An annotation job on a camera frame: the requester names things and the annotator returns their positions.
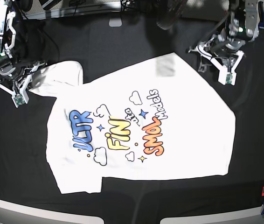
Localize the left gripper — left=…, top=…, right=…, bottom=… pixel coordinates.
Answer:
left=188, top=39, right=245, bottom=72

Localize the white printed t-shirt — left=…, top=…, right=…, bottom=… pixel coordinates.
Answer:
left=31, top=53, right=236, bottom=194

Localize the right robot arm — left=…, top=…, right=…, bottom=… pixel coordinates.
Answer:
left=0, top=0, right=46, bottom=94

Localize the black red cable bundle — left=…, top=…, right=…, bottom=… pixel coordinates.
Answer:
left=156, top=0, right=187, bottom=30

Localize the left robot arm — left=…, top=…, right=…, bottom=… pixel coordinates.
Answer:
left=188, top=0, right=259, bottom=73

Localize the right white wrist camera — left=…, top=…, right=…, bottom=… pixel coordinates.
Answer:
left=0, top=75, right=31, bottom=108

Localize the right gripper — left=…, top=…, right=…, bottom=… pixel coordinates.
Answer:
left=0, top=60, right=47, bottom=93

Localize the grey camera mount base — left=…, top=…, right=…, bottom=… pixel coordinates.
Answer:
left=109, top=15, right=122, bottom=28

